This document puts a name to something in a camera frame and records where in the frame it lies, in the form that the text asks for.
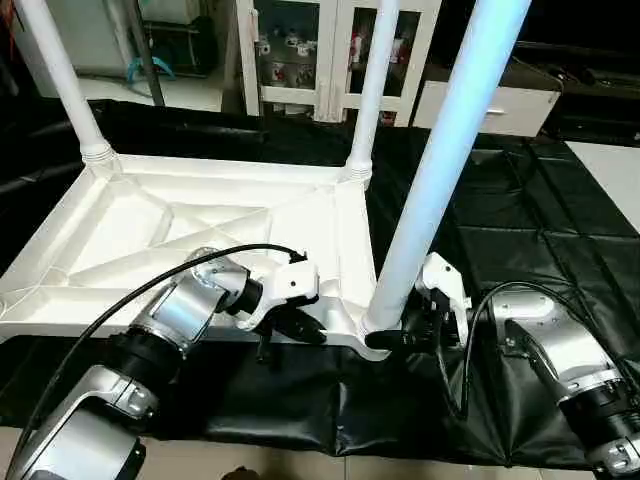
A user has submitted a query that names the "white plastic table leg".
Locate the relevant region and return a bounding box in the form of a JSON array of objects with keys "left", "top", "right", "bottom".
[
  {"left": 12, "top": 0, "right": 123, "bottom": 181},
  {"left": 360, "top": 0, "right": 534, "bottom": 336},
  {"left": 340, "top": 0, "right": 401, "bottom": 186}
]

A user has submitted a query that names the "black mat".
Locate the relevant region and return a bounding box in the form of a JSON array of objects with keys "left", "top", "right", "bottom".
[{"left": 0, "top": 98, "right": 640, "bottom": 471}]

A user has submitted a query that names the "white drawer unit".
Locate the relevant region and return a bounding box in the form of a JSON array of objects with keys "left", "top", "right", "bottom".
[{"left": 410, "top": 78, "right": 561, "bottom": 139}]

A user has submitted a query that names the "white flat board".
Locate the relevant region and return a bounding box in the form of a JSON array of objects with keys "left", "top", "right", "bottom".
[{"left": 565, "top": 140, "right": 640, "bottom": 233}]

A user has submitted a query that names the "white glass door cabinet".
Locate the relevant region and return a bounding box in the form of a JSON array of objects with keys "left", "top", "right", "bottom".
[{"left": 235, "top": 0, "right": 443, "bottom": 126}]

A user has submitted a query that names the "light blue stand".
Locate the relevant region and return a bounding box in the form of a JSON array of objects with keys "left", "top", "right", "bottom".
[{"left": 125, "top": 55, "right": 176, "bottom": 86}]

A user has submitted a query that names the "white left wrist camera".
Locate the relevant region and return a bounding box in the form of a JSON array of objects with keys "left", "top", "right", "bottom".
[{"left": 235, "top": 260, "right": 321, "bottom": 333}]

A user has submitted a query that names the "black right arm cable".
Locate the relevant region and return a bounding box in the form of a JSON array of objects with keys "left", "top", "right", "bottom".
[{"left": 435, "top": 280, "right": 591, "bottom": 421}]

